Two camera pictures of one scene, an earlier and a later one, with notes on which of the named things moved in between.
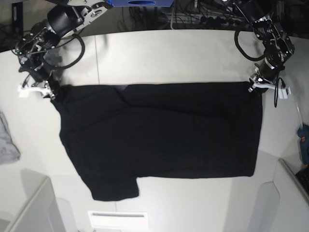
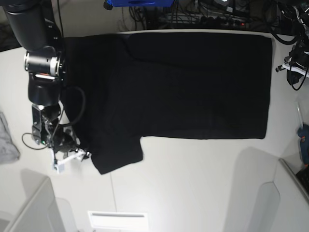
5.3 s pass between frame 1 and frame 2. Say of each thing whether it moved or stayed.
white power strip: stayed
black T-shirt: moved
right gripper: moved
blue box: stayed
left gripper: moved
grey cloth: stayed
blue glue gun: stayed
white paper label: stayed
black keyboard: stayed
